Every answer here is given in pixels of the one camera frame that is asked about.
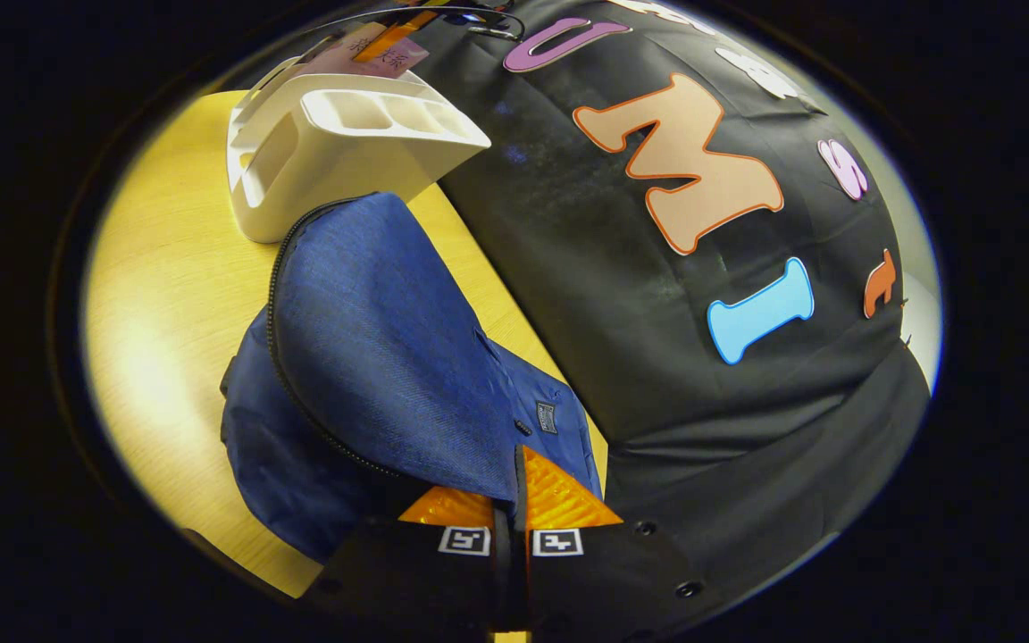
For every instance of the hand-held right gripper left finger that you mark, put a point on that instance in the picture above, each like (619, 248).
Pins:
(416, 589)

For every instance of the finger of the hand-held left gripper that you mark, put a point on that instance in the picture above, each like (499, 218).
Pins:
(394, 36)

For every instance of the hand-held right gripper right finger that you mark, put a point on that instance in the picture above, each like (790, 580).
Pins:
(604, 589)

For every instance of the pink book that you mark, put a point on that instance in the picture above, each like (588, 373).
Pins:
(336, 58)

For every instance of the white bookshelf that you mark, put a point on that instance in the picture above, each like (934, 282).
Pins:
(318, 179)

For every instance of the blue schoolbag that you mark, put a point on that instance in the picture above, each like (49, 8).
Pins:
(372, 339)

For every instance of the black backdrop cloth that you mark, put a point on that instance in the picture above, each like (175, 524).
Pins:
(586, 295)

